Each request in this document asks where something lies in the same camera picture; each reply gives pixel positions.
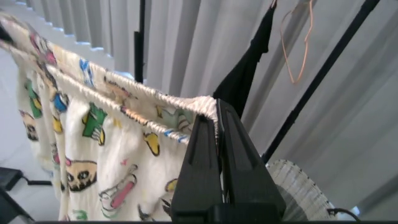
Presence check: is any cream printed garment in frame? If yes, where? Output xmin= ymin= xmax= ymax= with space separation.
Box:
xmin=0 ymin=8 xmax=219 ymax=223

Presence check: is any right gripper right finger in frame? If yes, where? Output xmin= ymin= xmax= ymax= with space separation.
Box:
xmin=216 ymin=98 xmax=287 ymax=223

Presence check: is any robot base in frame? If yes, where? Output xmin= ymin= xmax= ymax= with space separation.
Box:
xmin=0 ymin=166 xmax=35 ymax=223

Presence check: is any black cable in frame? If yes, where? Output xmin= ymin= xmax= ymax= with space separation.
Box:
xmin=21 ymin=175 xmax=53 ymax=187

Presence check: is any white laundry basket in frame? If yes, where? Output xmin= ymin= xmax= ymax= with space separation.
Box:
xmin=266 ymin=159 xmax=362 ymax=223

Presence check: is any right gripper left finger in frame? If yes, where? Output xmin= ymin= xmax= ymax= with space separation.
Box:
xmin=170 ymin=114 xmax=223 ymax=223

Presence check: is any black garment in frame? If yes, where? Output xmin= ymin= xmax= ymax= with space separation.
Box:
xmin=212 ymin=1 xmax=278 ymax=119

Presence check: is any black clothes rack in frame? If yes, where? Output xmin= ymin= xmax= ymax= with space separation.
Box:
xmin=133 ymin=0 xmax=382 ymax=164

